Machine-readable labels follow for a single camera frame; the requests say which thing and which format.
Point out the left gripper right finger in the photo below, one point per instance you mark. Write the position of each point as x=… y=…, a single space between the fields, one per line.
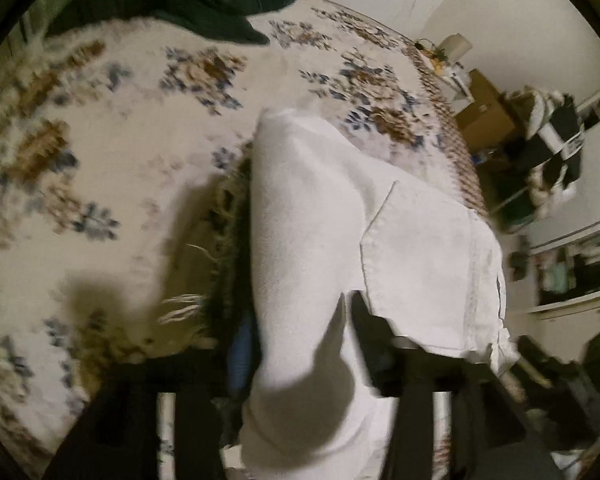
x=491 y=437

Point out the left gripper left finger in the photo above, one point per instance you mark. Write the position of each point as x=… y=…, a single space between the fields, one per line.
x=153 y=420

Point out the white pants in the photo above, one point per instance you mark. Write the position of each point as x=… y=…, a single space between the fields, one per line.
x=326 y=221

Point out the folded blue jeans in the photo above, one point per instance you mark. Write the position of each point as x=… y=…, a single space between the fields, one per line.
x=222 y=316

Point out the dark slippers pair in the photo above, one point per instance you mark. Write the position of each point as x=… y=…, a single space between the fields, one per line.
x=518 y=263

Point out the white wardrobe shelf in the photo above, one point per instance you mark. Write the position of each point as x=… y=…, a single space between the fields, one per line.
x=580 y=216

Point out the checkered brown bed sheet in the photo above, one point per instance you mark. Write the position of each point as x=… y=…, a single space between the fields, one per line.
x=453 y=144

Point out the chair with clothes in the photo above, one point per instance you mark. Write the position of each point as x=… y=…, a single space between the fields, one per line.
x=508 y=194

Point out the black white sweater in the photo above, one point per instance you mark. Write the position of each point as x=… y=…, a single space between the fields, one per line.
x=554 y=143

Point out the brown cardboard box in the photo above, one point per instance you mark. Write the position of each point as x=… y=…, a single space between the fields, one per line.
x=486 y=122

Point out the floral bed blanket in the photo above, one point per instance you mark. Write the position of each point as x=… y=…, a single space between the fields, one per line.
x=112 y=139

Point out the white puffer jacket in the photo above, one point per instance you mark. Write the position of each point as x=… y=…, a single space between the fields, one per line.
x=520 y=104

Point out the white bedside table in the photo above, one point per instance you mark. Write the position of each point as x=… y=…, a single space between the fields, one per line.
x=454 y=83

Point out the beige table lamp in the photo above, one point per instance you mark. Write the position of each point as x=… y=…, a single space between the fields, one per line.
x=454 y=47

